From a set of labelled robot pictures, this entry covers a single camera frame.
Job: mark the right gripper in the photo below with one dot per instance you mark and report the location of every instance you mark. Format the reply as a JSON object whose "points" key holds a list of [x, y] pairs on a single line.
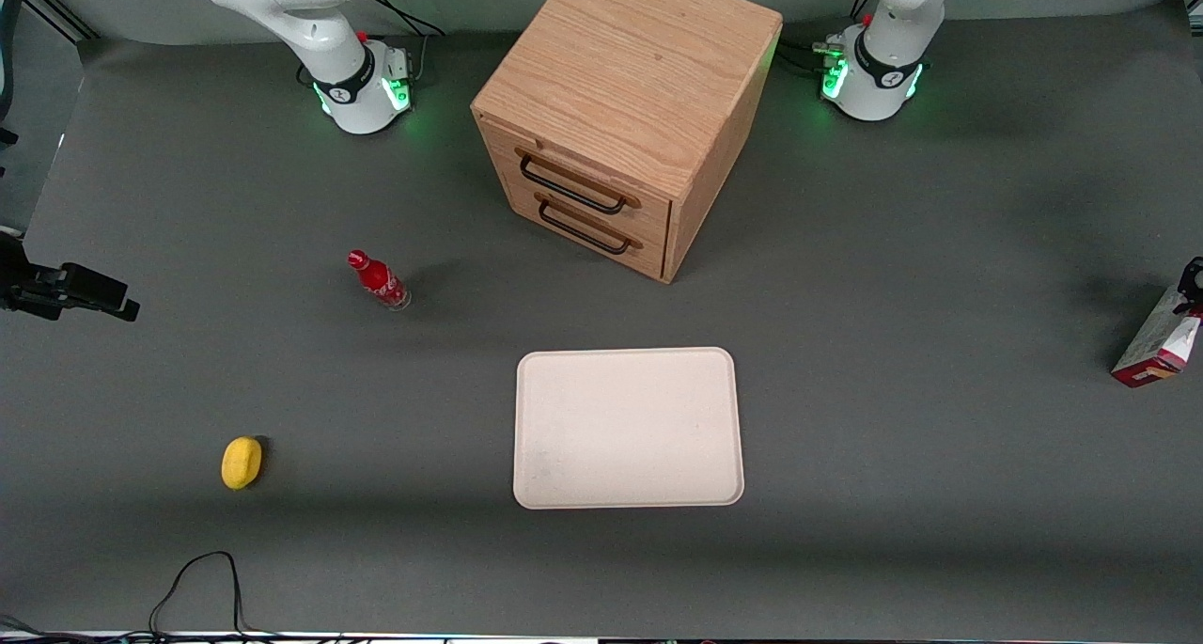
{"points": [[28, 285]]}

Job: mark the red cookie box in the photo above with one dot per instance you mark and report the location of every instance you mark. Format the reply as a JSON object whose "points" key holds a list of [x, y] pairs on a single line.
{"points": [[1158, 345]]}

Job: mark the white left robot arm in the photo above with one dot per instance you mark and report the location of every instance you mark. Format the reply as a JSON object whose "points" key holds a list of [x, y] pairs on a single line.
{"points": [[879, 75]]}

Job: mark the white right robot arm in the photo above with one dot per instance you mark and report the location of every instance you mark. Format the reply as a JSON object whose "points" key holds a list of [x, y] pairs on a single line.
{"points": [[343, 80]]}

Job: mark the beige plastic tray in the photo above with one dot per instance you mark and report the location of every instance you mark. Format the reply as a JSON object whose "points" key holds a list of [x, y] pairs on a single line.
{"points": [[625, 428]]}

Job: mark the yellow lemon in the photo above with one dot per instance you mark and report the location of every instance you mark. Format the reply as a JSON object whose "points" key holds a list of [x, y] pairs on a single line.
{"points": [[241, 463]]}

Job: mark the red cola bottle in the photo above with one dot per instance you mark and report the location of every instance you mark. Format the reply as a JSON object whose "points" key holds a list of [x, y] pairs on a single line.
{"points": [[381, 282]]}

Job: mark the dark grey table mat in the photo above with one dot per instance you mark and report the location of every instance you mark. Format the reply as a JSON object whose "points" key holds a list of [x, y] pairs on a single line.
{"points": [[893, 437]]}

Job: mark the wooden drawer front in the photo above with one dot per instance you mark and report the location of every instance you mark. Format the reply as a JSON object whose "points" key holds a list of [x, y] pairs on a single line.
{"points": [[648, 213], [653, 254]]}

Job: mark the wooden drawer cabinet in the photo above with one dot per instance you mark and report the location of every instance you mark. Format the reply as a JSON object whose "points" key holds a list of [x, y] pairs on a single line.
{"points": [[630, 70]]}

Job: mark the black stand post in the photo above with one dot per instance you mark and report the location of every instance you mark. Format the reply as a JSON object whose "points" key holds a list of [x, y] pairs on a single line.
{"points": [[7, 52]]}

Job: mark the black aluminium frame rail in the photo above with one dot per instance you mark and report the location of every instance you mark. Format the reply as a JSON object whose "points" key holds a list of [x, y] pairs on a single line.
{"points": [[61, 16], [1194, 5]]}

